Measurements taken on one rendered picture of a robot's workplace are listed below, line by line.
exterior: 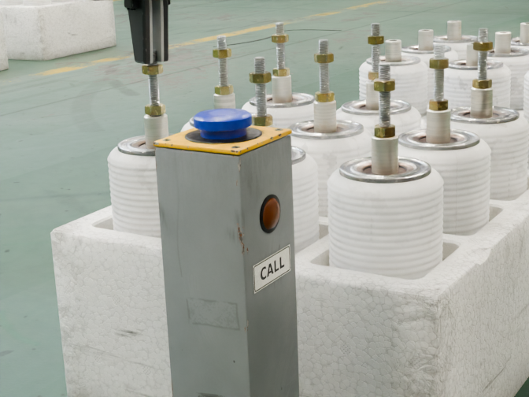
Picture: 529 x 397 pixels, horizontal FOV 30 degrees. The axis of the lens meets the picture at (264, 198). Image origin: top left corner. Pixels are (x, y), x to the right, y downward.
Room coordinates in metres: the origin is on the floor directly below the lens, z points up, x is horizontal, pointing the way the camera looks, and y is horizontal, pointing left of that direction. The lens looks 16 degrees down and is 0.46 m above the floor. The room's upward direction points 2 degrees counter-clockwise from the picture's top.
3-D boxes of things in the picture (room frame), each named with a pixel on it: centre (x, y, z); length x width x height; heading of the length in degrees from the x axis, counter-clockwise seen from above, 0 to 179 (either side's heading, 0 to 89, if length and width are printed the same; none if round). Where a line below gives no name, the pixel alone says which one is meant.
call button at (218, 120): (0.67, 0.03, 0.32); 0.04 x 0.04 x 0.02
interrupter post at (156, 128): (0.92, 0.10, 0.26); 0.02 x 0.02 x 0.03
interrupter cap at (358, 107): (1.05, -0.13, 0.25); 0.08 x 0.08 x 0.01
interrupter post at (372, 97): (1.05, -0.13, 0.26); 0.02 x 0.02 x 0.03
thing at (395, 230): (0.79, -0.10, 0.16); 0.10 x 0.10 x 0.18
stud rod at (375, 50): (1.05, -0.13, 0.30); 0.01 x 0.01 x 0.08
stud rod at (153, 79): (0.92, 0.10, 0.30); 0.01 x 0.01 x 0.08
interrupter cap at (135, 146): (0.92, 0.10, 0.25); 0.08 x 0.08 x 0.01
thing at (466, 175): (0.89, -0.16, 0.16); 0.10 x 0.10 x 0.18
